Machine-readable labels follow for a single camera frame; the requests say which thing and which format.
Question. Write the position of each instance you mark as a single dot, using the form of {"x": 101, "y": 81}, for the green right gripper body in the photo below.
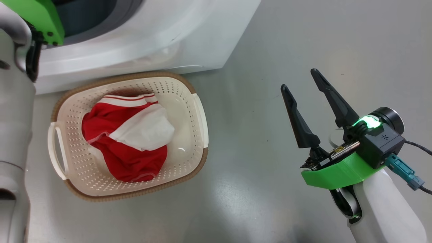
{"x": 337, "y": 175}

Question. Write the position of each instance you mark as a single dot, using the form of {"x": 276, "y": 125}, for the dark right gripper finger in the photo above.
{"x": 300, "y": 125}
{"x": 337, "y": 104}

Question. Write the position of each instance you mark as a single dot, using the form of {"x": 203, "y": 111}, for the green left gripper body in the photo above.
{"x": 37, "y": 13}

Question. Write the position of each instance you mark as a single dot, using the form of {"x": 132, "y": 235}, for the red and white garment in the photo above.
{"x": 125, "y": 155}

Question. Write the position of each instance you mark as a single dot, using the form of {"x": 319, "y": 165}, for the cream basket with brown rim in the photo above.
{"x": 189, "y": 135}

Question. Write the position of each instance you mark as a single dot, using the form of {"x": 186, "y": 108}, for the white front-load washing machine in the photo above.
{"x": 152, "y": 44}

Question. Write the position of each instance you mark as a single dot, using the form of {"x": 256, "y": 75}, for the right black round wrist cylinder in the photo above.
{"x": 393, "y": 116}

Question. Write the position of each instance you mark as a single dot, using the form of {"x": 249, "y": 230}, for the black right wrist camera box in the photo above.
{"x": 384, "y": 145}

